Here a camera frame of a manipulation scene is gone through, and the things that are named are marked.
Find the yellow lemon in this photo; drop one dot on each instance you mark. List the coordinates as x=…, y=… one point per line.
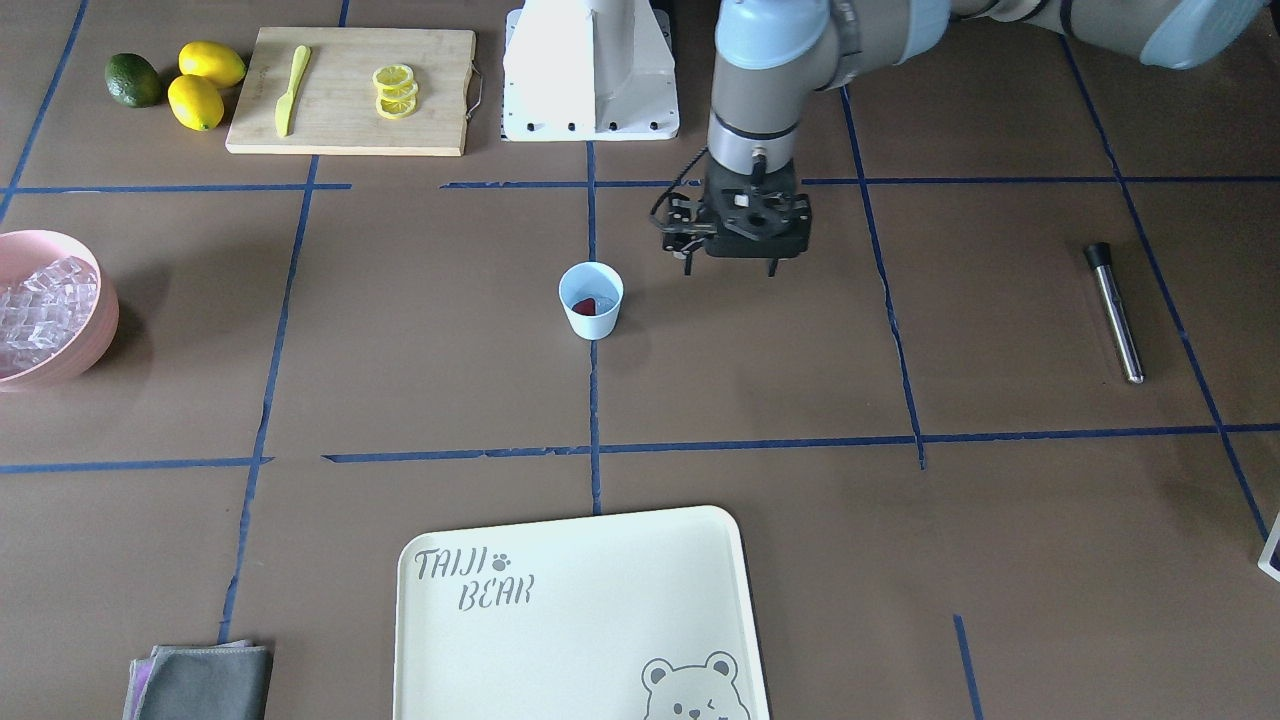
x=220, y=64
x=196, y=103

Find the green avocado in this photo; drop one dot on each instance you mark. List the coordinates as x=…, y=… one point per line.
x=132, y=81

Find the grey folded cloth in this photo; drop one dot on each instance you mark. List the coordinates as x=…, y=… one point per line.
x=225, y=681

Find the cream bear serving tray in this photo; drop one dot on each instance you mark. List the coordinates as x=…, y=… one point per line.
x=640, y=615

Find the pink bowl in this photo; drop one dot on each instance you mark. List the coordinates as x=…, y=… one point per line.
x=22, y=253

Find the yellow plastic knife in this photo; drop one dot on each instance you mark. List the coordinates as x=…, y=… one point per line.
x=284, y=106

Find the lemon slices stack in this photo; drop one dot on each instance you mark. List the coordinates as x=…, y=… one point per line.
x=396, y=91

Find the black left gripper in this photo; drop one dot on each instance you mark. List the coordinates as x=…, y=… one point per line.
x=684, y=222

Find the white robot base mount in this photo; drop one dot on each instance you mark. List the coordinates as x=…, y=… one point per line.
x=579, y=71

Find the light blue plastic cup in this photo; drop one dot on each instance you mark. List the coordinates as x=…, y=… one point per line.
x=590, y=295

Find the bamboo cutting board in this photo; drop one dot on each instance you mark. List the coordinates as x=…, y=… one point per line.
x=335, y=107

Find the steel muddler with black tip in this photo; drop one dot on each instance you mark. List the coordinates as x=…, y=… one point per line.
x=1099, y=258

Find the pile of ice cubes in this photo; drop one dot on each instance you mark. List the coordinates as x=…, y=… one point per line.
x=44, y=312

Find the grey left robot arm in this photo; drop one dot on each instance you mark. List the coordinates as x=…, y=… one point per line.
x=771, y=56

